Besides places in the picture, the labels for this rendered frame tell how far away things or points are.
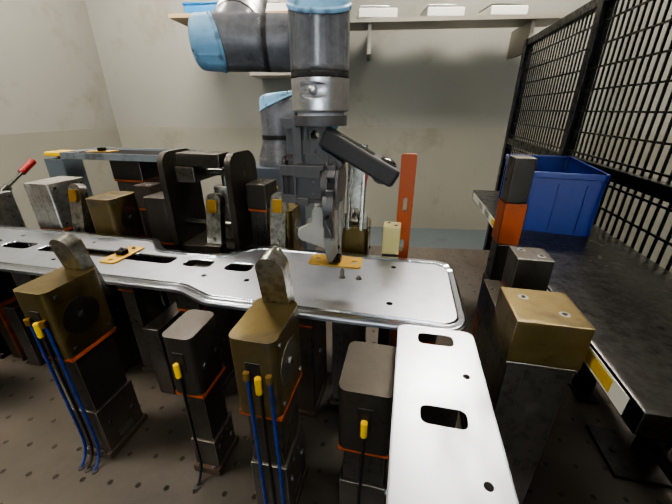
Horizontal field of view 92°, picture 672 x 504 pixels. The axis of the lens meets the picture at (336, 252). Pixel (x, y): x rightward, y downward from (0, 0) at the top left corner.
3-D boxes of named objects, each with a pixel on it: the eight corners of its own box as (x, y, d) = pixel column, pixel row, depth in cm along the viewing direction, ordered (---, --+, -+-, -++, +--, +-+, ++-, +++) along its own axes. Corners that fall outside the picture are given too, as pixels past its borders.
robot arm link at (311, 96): (353, 80, 45) (342, 75, 37) (352, 116, 47) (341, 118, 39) (301, 81, 46) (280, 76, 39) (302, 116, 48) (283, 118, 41)
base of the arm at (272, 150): (266, 160, 123) (264, 132, 119) (305, 161, 122) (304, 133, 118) (253, 167, 109) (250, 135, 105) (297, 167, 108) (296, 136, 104)
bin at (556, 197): (505, 228, 74) (518, 170, 68) (496, 197, 100) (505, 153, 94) (591, 238, 68) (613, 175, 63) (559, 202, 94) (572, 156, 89)
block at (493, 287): (466, 452, 60) (499, 316, 47) (457, 400, 70) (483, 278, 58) (483, 456, 59) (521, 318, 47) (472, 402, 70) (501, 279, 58)
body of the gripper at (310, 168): (298, 194, 53) (294, 114, 48) (350, 197, 51) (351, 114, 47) (281, 207, 46) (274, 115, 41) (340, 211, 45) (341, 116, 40)
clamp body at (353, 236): (338, 356, 83) (338, 226, 69) (345, 333, 92) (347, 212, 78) (363, 360, 82) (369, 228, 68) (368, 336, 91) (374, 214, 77)
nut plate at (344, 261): (307, 264, 51) (307, 257, 51) (313, 254, 55) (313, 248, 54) (360, 269, 50) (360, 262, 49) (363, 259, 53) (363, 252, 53)
